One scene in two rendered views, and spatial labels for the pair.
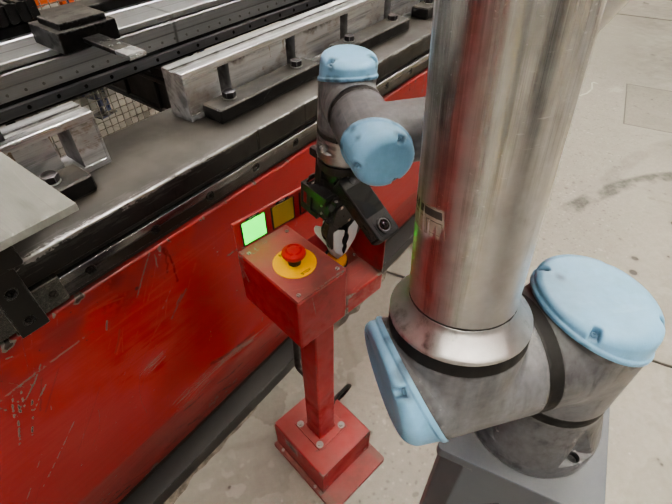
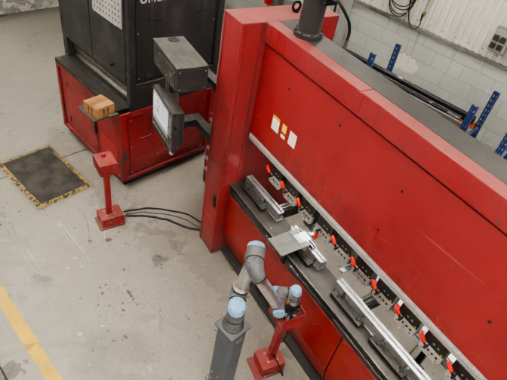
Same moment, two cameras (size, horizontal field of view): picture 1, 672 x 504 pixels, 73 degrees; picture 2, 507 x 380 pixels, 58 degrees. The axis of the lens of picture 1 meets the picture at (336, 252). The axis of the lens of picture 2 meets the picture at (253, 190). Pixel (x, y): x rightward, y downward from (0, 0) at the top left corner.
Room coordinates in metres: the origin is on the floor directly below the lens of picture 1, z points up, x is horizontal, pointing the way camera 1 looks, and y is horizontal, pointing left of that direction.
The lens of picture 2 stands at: (0.61, -1.92, 3.44)
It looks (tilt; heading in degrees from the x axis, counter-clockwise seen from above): 41 degrees down; 103
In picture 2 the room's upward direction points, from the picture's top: 12 degrees clockwise
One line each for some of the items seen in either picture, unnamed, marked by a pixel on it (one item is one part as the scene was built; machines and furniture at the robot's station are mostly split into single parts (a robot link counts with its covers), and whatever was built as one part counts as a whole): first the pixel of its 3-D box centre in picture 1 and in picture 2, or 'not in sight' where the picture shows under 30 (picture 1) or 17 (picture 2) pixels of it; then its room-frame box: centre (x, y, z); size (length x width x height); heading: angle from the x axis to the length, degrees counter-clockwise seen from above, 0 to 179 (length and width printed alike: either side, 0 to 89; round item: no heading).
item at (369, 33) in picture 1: (371, 36); (387, 357); (1.26, -0.09, 0.89); 0.30 x 0.05 x 0.03; 143
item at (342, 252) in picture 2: not in sight; (345, 247); (0.80, 0.33, 1.26); 0.15 x 0.09 x 0.17; 143
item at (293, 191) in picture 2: not in sight; (294, 191); (0.32, 0.70, 1.26); 0.15 x 0.09 x 0.17; 143
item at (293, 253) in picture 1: (294, 257); not in sight; (0.53, 0.07, 0.79); 0.04 x 0.04 x 0.04
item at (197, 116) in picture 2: not in sight; (196, 130); (-0.70, 1.14, 1.17); 0.40 x 0.24 x 0.07; 143
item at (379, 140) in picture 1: (383, 135); (280, 293); (0.49, -0.06, 1.03); 0.11 x 0.11 x 0.08; 15
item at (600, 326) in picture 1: (571, 334); (236, 309); (0.27, -0.23, 0.94); 0.13 x 0.12 x 0.14; 105
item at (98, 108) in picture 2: not in sight; (97, 105); (-1.72, 1.17, 1.04); 0.30 x 0.26 x 0.12; 154
